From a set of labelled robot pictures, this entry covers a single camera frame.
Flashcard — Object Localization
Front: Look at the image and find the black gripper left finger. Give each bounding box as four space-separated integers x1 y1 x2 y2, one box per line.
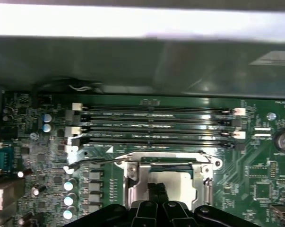
66 182 158 227

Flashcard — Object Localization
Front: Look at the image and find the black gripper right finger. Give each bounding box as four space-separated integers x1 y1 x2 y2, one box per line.
157 183 249 227

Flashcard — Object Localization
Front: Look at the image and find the metal socket cover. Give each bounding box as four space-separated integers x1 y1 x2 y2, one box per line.
127 156 214 211

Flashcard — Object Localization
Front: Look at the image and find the silver CPU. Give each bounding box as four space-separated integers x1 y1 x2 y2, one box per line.
147 165 194 209

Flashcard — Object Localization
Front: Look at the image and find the thin metal locking lever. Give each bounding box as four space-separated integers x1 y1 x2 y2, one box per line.
199 151 215 187
64 155 133 172

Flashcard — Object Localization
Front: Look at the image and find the CPU socket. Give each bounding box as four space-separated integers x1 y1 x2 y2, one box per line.
112 151 222 213

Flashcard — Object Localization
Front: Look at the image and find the green motherboard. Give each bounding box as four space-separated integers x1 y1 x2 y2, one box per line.
0 91 285 227

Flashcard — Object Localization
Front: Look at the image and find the internal USB connector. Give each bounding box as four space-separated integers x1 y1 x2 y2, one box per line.
269 204 285 227

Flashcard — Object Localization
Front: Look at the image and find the silver metal port housing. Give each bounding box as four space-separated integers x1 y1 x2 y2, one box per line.
0 179 27 211

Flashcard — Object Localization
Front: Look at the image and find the blue VGA port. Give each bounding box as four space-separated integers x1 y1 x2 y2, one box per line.
0 143 13 177

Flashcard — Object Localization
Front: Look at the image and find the black PC case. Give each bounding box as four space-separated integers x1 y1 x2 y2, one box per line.
0 0 285 101

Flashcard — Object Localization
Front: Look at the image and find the thin white wire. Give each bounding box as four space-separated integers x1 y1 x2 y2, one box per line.
70 85 91 92

